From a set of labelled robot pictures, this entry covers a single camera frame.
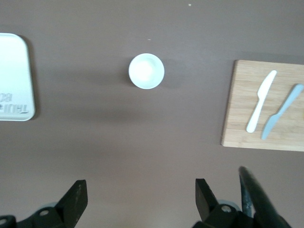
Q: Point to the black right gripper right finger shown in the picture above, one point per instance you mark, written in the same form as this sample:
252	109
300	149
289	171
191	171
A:
206	206

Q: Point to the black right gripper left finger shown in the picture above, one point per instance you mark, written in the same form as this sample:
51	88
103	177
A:
73	202

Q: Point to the brown table cover mat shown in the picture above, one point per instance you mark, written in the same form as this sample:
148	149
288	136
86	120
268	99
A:
142	142

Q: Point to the grey plastic knife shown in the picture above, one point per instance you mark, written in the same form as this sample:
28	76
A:
269	126

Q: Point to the wooden cutting board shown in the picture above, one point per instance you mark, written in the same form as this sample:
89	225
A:
240	107

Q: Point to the white plastic knife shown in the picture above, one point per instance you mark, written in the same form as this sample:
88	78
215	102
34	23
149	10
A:
266	88

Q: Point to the cream tray with bear print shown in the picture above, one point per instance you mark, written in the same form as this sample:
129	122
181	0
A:
14	71

